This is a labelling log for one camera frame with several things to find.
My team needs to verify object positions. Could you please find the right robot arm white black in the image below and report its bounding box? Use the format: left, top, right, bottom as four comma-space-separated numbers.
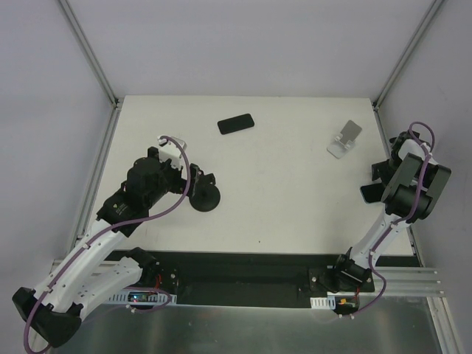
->
318, 131, 451, 293

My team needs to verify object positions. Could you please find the black phone lying flat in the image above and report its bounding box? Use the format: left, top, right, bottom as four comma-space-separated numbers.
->
217, 114, 255, 135

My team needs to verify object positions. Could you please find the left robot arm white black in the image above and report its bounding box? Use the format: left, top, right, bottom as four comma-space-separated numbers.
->
13, 140, 216, 353

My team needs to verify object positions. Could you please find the left white cable duct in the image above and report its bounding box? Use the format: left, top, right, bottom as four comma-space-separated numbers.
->
108, 289, 177, 306

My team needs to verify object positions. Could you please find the white cable duct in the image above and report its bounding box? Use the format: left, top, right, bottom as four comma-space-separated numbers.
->
108, 289, 177, 306
310, 295, 336, 310

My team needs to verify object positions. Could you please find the right white cable duct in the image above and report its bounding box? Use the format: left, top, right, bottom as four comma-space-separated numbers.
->
310, 295, 336, 310

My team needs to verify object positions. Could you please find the teal-edged black smartphone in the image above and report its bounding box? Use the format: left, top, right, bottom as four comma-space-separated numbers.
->
360, 183, 385, 204

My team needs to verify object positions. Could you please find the aluminium rail extrusion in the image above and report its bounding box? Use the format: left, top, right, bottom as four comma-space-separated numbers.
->
372, 267, 443, 298

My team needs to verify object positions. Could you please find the right aluminium frame post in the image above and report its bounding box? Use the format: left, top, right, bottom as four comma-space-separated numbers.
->
372, 0, 447, 111

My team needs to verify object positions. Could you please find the silver folding phone stand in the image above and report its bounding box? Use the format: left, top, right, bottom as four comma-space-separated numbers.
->
327, 120, 362, 159

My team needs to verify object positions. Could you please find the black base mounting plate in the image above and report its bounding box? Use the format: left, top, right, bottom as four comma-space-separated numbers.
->
150, 251, 375, 308

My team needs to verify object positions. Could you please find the black round-base phone stand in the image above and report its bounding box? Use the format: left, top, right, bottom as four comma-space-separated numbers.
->
188, 171, 221, 212

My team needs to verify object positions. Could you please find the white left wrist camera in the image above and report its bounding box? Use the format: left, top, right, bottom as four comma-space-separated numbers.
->
158, 136, 187, 170

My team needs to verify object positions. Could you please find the aluminium frame post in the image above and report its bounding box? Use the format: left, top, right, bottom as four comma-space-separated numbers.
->
56, 0, 119, 108
372, 0, 447, 111

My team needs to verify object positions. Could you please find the left aluminium frame post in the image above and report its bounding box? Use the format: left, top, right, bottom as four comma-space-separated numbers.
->
56, 0, 119, 108

